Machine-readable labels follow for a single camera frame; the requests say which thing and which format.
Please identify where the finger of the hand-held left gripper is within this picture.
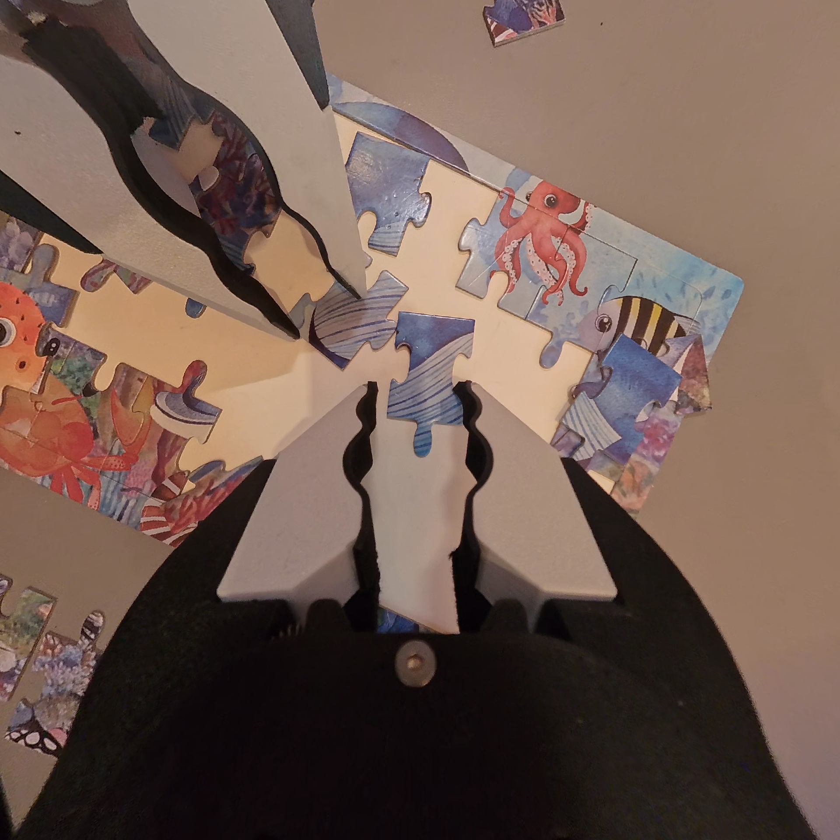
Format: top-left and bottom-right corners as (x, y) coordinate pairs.
(126, 0), (370, 301)
(0, 26), (301, 341)

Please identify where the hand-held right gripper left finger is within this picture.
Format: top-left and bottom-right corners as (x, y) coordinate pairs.
(215, 382), (382, 632)

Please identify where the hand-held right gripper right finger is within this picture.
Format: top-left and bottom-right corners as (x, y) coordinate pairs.
(450, 382), (619, 632)

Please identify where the red coral navy puzzle piece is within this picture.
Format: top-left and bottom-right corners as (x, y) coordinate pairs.
(82, 256), (155, 296)

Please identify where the blue whale eye puzzle piece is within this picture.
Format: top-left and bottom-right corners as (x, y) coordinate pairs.
(344, 131), (434, 258)

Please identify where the orange pufferfish puzzle piece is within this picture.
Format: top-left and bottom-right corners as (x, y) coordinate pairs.
(0, 244), (81, 395)

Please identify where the blue and striped puzzle piece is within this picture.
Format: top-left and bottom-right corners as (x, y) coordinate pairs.
(386, 311), (476, 460)

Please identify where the purple and navy puzzle piece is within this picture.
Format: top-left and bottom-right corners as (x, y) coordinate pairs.
(669, 335), (714, 414)

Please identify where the ocean print puzzle board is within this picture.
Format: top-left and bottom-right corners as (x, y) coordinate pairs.
(0, 72), (746, 549)

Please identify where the grey blue red-striped puzzle piece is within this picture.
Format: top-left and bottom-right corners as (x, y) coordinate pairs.
(482, 0), (567, 48)

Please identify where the pale striped whale puzzle piece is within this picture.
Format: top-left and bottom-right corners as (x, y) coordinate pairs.
(307, 270), (409, 370)

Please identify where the pile of loose puzzle pieces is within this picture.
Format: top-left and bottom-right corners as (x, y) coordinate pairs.
(0, 574), (106, 759)

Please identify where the group of assembled puzzle pieces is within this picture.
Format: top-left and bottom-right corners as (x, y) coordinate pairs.
(0, 98), (716, 546)

